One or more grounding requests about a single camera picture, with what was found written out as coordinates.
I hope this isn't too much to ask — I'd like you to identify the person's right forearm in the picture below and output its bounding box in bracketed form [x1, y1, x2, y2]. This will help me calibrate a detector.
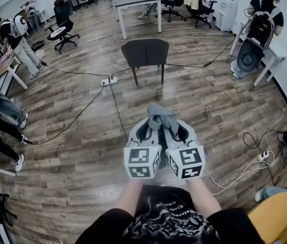
[185, 177, 222, 220]

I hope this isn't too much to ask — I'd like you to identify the white water dispenser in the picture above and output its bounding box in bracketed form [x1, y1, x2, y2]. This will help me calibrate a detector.
[214, 0, 242, 33]

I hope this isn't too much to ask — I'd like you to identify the white power cable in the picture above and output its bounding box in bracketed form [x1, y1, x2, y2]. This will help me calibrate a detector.
[95, 8, 129, 80]

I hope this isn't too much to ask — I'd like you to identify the dark brown chair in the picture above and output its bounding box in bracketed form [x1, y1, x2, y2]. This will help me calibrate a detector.
[120, 37, 170, 87]

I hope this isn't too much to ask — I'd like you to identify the grey clothing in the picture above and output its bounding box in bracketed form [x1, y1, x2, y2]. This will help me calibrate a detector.
[147, 102, 180, 137]

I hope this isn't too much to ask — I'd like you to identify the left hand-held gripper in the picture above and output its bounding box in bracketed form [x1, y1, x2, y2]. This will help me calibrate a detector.
[123, 118, 163, 179]

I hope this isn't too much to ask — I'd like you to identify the black power cable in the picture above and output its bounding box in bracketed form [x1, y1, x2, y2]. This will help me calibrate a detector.
[165, 25, 248, 68]
[108, 84, 129, 143]
[39, 60, 111, 84]

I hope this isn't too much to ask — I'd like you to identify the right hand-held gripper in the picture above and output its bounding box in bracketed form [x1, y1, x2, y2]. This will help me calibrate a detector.
[165, 119, 206, 180]

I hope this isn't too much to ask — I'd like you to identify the person's left forearm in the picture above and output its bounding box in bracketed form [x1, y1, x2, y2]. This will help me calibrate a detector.
[114, 178, 144, 217]

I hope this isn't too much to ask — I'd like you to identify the wooden top white desk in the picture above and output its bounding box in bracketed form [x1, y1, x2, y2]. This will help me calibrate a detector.
[0, 48, 28, 90]

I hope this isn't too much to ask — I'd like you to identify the person's black printed t-shirt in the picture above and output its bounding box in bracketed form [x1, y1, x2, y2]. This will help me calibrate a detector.
[74, 185, 266, 244]

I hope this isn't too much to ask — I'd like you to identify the small white power strip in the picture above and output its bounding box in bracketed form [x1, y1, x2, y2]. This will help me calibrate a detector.
[258, 150, 271, 162]

